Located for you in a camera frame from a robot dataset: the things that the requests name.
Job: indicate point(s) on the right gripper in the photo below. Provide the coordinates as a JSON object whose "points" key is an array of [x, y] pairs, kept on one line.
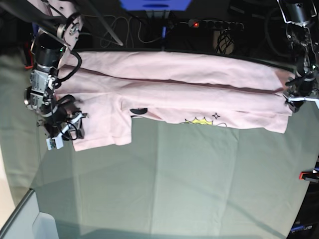
{"points": [[60, 117]]}

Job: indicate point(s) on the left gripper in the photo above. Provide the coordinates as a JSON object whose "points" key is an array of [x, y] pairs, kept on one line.
{"points": [[301, 89]]}

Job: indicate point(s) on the pink t-shirt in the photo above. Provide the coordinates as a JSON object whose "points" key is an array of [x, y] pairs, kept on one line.
{"points": [[174, 92]]}

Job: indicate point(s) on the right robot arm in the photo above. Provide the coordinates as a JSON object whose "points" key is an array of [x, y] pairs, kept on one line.
{"points": [[54, 62]]}

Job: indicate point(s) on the red black right clamp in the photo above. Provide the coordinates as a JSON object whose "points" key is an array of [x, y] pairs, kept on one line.
{"points": [[310, 176]]}

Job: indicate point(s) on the red black clamp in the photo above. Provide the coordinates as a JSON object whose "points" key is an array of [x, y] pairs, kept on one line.
{"points": [[310, 176], [28, 58]]}

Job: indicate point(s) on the red black left clamp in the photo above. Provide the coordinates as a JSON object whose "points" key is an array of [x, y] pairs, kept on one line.
{"points": [[28, 58]]}

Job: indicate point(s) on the white plastic bin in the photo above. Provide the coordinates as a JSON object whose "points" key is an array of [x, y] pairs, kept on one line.
{"points": [[28, 222]]}

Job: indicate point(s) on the grey-green table cloth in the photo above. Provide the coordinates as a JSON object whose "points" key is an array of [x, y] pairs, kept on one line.
{"points": [[172, 181]]}

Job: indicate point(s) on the white power strip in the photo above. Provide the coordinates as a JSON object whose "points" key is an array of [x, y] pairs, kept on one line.
{"points": [[216, 25]]}

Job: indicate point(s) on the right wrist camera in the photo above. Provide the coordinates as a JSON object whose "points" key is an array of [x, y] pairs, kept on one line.
{"points": [[54, 142]]}

